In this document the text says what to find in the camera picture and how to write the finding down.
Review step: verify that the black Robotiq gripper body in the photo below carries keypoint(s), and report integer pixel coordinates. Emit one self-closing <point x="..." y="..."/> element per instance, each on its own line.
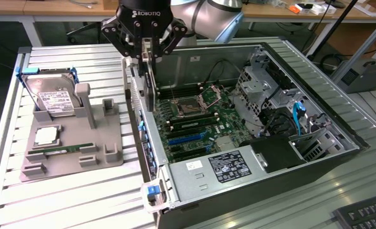
<point x="144" y="12"/>

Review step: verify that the black graphics card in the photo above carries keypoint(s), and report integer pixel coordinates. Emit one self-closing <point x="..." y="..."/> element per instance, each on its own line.
<point x="149" y="90"/>

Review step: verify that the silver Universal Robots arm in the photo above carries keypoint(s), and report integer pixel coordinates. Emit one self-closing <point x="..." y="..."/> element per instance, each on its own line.
<point x="206" y="19"/>

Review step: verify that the black office chair base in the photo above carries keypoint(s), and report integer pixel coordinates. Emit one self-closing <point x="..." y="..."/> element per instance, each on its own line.
<point x="79" y="29"/>

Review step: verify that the black RAM slot bank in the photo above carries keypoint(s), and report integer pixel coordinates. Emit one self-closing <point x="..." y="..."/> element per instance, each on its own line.
<point x="194" y="121"/>
<point x="180" y="91"/>

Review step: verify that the metal socket cover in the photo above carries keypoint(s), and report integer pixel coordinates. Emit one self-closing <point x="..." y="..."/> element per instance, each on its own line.
<point x="210" y="95"/>

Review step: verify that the CPU socket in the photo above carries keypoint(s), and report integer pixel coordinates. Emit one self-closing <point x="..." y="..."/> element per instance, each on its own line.
<point x="187" y="108"/>

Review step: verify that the hard disk in blue caddy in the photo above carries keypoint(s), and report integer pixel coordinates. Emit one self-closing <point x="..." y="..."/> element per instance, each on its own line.
<point x="52" y="95"/>

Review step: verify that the wooden desk grey legs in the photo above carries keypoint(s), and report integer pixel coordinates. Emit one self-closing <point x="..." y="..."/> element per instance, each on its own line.
<point x="9" y="9"/>
<point x="270" y="12"/>

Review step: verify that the metal disk bay cage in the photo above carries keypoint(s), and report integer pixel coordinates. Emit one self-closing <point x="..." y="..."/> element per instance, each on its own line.
<point x="254" y="88"/>

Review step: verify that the green motherboard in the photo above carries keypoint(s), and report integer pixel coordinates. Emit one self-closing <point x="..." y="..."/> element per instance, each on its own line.
<point x="226" y="119"/>

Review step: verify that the small orange box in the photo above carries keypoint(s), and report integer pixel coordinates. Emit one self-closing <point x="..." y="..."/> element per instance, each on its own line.
<point x="294" y="9"/>

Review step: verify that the grey plastic parts rack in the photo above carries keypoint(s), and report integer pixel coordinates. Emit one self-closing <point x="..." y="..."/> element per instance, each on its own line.
<point x="69" y="133"/>

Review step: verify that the silver CPU chip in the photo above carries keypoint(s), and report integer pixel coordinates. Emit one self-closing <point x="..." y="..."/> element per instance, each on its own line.
<point x="46" y="136"/>

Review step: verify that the silver chipset heat sink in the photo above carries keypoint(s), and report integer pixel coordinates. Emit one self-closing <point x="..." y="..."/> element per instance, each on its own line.
<point x="226" y="142"/>

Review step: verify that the small white box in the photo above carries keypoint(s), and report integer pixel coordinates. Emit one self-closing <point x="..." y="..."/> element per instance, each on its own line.
<point x="321" y="9"/>

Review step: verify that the green RAM stick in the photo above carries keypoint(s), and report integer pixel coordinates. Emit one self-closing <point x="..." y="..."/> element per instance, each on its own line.
<point x="60" y="149"/>

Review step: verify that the black stand pole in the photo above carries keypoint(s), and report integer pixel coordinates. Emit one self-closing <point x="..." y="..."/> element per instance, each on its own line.
<point x="335" y="23"/>

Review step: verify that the black plastic air shroud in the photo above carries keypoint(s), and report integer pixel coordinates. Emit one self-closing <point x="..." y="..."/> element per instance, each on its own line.
<point x="270" y="152"/>

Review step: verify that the grey power supply unit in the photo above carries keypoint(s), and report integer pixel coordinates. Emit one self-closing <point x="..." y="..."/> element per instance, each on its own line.
<point x="191" y="181"/>

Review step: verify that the grey equipment box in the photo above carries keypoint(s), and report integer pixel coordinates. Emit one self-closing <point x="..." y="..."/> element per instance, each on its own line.
<point x="365" y="78"/>

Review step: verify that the black open PC case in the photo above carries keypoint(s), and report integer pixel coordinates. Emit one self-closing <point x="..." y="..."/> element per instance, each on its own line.
<point x="302" y="186"/>

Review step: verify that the black keyboard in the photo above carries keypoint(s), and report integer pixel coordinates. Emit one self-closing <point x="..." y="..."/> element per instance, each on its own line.
<point x="365" y="212"/>

